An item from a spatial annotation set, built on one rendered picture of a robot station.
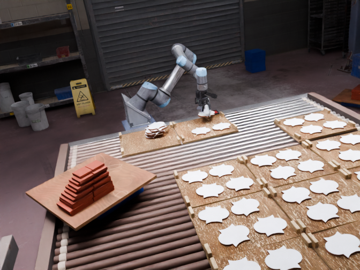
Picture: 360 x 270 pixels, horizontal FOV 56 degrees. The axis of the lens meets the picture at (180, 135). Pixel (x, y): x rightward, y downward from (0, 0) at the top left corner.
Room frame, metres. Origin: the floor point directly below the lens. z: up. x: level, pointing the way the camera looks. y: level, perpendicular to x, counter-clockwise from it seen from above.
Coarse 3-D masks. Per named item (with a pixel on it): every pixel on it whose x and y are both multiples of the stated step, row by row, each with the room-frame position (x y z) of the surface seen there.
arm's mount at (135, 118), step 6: (126, 96) 2.88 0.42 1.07; (126, 102) 2.64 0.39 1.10; (126, 108) 2.64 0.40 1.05; (132, 108) 2.64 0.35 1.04; (126, 114) 2.72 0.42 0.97; (132, 114) 2.64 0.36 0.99; (138, 114) 2.65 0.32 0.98; (144, 114) 2.66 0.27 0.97; (132, 120) 2.64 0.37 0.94; (138, 120) 2.65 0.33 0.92; (144, 120) 2.66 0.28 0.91; (132, 126) 2.64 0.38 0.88
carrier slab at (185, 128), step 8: (192, 120) 2.46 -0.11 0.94; (200, 120) 2.44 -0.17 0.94; (208, 120) 2.42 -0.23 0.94; (216, 120) 2.40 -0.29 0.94; (224, 120) 2.38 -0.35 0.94; (176, 128) 2.35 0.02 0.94; (184, 128) 2.33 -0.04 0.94; (192, 128) 2.31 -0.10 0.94; (232, 128) 2.22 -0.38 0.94; (184, 136) 2.20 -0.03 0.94; (192, 136) 2.18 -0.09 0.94; (200, 136) 2.16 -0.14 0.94; (208, 136) 2.14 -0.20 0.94; (216, 136) 2.15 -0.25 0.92
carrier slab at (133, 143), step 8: (168, 128) 2.38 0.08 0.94; (128, 136) 2.33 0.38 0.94; (136, 136) 2.31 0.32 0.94; (144, 136) 2.29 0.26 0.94; (168, 136) 2.23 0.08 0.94; (176, 136) 2.21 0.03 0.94; (128, 144) 2.19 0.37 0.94; (136, 144) 2.18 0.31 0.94; (144, 144) 2.16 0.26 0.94; (152, 144) 2.14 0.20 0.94; (160, 144) 2.12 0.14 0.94; (168, 144) 2.11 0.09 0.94; (176, 144) 2.09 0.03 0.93; (128, 152) 2.07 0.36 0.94; (136, 152) 2.05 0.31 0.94; (144, 152) 2.05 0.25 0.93
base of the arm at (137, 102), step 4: (136, 96) 2.71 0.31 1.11; (140, 96) 2.70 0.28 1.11; (132, 100) 2.70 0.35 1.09; (136, 100) 2.69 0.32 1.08; (140, 100) 2.69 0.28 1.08; (144, 100) 2.69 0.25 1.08; (132, 104) 2.67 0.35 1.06; (136, 104) 2.67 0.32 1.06; (140, 104) 2.67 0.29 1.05; (144, 104) 2.70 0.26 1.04; (140, 108) 2.67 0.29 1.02; (144, 108) 2.71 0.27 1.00
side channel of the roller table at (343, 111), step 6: (312, 96) 2.59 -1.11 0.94; (318, 96) 2.55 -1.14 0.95; (318, 102) 2.50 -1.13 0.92; (324, 102) 2.43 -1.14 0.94; (330, 102) 2.40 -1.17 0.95; (330, 108) 2.35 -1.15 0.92; (336, 108) 2.28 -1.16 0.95; (342, 108) 2.26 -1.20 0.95; (342, 114) 2.21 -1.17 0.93; (348, 114) 2.15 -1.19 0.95; (354, 114) 2.14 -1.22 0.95; (354, 120) 2.09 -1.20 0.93
